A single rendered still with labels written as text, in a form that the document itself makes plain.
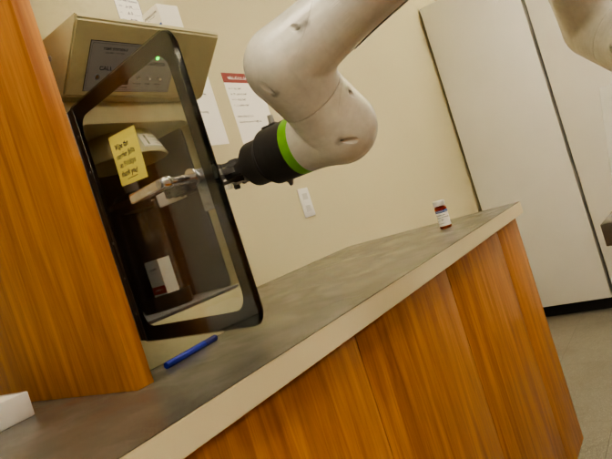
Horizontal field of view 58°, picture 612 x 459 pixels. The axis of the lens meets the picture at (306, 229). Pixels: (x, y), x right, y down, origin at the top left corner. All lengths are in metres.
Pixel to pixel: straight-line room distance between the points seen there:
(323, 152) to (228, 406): 0.37
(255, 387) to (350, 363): 0.26
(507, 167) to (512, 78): 0.55
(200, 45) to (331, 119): 0.45
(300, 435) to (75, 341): 0.38
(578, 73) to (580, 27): 2.58
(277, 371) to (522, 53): 3.21
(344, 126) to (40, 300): 0.57
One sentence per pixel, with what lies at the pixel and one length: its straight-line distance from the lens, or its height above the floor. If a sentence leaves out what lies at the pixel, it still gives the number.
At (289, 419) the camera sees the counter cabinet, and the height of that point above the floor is 0.84.
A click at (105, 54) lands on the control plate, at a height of 1.46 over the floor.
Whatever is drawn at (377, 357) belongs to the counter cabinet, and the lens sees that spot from 1.02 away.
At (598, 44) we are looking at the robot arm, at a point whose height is 1.23.
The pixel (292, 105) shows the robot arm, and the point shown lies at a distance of 0.75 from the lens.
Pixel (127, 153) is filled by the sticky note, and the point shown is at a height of 1.27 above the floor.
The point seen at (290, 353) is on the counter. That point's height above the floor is 0.93.
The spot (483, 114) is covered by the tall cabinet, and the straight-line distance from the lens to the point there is 3.81.
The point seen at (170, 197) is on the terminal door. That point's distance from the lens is 0.79.
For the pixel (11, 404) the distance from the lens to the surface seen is 0.98.
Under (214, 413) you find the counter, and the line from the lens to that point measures 0.67.
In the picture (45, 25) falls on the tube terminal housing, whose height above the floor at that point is 1.54.
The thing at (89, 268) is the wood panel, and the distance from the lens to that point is 0.87.
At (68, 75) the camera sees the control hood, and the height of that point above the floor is 1.44.
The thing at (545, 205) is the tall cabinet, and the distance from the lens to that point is 3.77.
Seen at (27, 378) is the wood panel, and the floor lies 0.98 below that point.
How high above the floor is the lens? 1.11
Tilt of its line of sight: 1 degrees down
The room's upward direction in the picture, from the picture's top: 18 degrees counter-clockwise
